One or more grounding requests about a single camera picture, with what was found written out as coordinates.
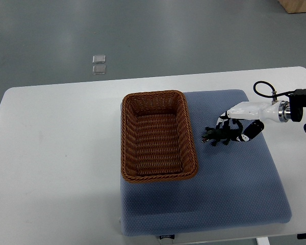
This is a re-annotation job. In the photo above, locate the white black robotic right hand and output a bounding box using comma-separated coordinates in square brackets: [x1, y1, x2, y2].
[216, 101, 291, 142]

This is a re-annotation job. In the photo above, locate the dark toy crocodile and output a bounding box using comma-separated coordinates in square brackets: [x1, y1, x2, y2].
[201, 119, 243, 146]

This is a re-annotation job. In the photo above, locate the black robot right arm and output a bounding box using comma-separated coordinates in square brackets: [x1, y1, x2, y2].
[288, 89, 306, 132]

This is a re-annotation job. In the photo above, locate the brown wicker basket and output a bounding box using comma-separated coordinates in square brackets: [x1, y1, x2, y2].
[120, 90, 198, 183]

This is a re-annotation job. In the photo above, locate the blue grey foam cushion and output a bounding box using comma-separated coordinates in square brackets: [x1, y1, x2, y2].
[121, 90, 292, 236]

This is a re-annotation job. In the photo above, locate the wooden box corner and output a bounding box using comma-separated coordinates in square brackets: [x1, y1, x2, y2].
[278, 0, 306, 14]

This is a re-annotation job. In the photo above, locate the white table leg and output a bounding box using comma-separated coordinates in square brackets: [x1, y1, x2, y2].
[256, 237, 270, 245]

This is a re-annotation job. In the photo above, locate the lower square floor plate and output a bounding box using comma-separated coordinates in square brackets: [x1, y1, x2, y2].
[92, 64, 106, 75]

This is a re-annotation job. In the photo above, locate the square floor plate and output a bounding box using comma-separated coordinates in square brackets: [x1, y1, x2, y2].
[92, 54, 106, 64]
[92, 64, 106, 75]

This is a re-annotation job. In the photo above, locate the upper square floor plate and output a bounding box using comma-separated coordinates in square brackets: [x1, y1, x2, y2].
[92, 54, 106, 64]

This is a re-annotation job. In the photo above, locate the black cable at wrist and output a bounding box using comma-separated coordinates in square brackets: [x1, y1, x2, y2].
[253, 81, 296, 105]

